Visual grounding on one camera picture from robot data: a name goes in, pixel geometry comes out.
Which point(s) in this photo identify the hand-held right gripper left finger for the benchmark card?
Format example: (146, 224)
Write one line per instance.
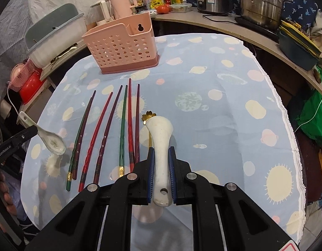
(151, 172)

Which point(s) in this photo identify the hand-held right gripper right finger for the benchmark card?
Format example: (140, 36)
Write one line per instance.
(172, 172)

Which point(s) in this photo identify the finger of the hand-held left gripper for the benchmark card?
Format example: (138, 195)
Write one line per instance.
(25, 135)

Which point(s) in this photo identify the plain white ceramic spoon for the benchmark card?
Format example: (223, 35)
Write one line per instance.
(159, 149)

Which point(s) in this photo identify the white floral ceramic spoon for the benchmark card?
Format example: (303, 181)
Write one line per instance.
(52, 142)

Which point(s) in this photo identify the green chopstick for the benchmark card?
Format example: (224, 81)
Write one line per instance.
(121, 162)
(68, 185)

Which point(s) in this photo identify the pink perforated utensil holder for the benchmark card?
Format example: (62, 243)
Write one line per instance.
(119, 47)

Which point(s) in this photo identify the person's left hand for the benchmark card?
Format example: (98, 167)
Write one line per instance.
(5, 192)

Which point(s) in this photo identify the red plastic basin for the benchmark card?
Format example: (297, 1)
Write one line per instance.
(31, 90)

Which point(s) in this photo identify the small pink basket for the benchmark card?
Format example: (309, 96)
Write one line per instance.
(23, 77)

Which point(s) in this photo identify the grey wooden cabinet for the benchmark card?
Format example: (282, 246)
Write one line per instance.
(59, 68)

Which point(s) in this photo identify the white dish drainer box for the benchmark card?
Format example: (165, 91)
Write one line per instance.
(59, 39)

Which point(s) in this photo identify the white glass kettle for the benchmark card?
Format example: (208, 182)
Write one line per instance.
(104, 9)

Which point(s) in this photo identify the green plastic bag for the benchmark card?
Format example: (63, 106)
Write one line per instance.
(315, 115)

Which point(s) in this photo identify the wooden counter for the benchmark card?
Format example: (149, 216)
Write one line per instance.
(229, 27)

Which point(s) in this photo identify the pink electric kettle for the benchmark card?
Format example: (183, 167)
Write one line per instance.
(120, 4)

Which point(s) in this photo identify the red tomato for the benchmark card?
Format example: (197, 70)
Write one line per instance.
(162, 9)
(170, 7)

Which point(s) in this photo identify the clear food container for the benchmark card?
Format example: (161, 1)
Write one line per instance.
(180, 7)

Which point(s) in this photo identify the black induction cooker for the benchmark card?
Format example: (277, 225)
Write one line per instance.
(255, 28)

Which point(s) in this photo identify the yellow milk powder can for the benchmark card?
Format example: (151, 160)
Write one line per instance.
(153, 2)

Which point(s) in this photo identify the stack of yellow teal bowls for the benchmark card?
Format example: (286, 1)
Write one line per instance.
(297, 49)

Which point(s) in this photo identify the steel steamer pot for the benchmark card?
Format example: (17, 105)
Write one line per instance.
(260, 5)

